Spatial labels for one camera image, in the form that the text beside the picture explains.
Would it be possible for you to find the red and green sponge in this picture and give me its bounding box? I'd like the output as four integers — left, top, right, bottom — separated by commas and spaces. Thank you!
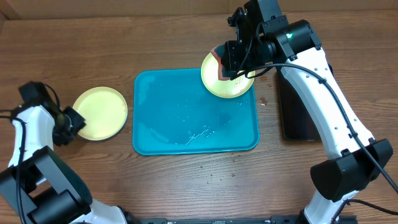
210, 45, 230, 81

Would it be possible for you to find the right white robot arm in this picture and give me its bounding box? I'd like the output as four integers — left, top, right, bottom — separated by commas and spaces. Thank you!
215, 1, 393, 223

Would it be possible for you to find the teal plastic tray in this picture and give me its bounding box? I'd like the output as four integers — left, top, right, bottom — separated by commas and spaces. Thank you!
132, 68, 260, 156

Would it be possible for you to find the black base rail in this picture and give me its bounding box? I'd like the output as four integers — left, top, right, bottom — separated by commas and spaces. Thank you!
125, 212, 307, 224

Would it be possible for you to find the black rectangular tray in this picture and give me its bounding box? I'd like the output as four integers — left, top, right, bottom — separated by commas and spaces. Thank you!
276, 68, 321, 141

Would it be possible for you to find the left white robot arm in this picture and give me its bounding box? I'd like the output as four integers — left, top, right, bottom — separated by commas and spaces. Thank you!
1, 82, 136, 224

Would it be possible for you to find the yellow-green plate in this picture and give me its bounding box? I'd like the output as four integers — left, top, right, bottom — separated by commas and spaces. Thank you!
73, 86, 128, 141
201, 53, 254, 98

